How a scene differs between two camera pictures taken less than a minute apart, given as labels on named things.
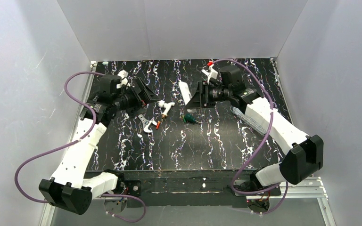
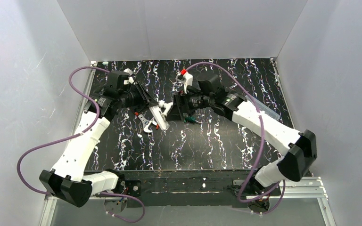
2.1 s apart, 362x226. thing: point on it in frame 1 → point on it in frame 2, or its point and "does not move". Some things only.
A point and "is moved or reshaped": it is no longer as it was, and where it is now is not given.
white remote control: (185, 93) is moved or reshaped
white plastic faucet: (167, 106) does not move
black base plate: (195, 189) does not move
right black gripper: (204, 94) → (178, 106)
